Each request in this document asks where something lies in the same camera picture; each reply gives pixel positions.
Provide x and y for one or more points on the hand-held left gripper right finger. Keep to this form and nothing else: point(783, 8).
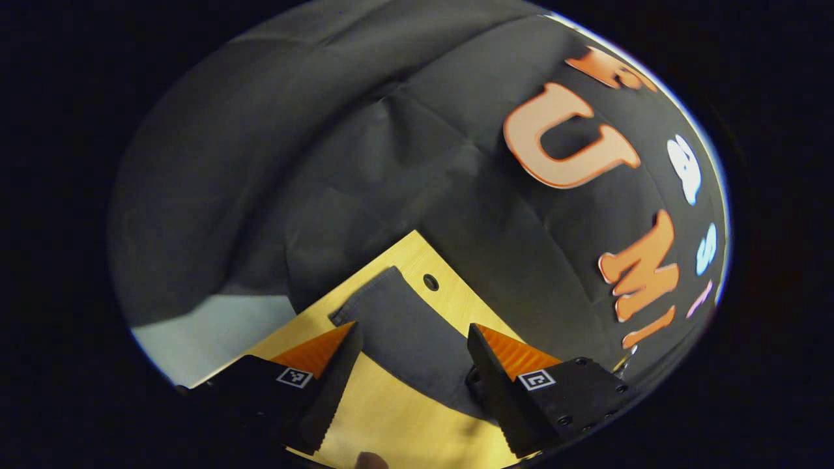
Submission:
point(498, 391)

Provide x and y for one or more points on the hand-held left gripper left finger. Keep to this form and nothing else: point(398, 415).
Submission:
point(332, 391)

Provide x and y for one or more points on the dark jeans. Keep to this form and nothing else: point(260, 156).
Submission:
point(410, 339)

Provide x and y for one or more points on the black backdrop cloth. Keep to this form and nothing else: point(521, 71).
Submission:
point(326, 163)

